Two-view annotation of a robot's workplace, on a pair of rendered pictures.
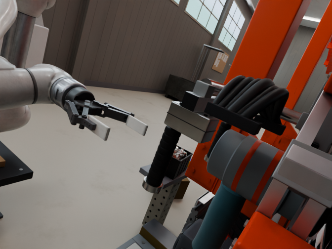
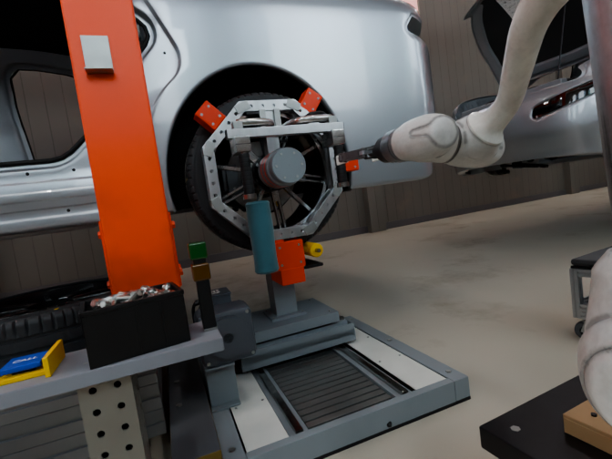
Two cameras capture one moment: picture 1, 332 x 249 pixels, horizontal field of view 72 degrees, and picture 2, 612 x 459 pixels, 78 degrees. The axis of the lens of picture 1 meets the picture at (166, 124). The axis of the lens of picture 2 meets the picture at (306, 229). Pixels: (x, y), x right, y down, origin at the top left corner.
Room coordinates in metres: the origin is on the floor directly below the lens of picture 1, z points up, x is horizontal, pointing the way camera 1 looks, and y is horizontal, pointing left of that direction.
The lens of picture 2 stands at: (1.59, 0.73, 0.72)
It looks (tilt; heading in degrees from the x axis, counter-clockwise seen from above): 5 degrees down; 220
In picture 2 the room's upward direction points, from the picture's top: 8 degrees counter-clockwise
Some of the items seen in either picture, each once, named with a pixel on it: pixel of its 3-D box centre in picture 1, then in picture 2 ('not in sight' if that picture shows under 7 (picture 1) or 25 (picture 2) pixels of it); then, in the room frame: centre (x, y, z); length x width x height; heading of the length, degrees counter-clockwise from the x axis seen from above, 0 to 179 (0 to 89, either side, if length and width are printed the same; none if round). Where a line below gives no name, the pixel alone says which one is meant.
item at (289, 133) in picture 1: (303, 142); not in sight; (2.59, -1.54, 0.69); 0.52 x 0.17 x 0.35; 60
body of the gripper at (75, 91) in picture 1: (86, 104); (383, 150); (0.59, 0.22, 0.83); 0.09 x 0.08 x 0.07; 60
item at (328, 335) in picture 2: not in sight; (287, 333); (0.40, -0.45, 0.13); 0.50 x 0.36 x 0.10; 150
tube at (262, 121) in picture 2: not in sight; (250, 118); (0.63, -0.25, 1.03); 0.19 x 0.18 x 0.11; 60
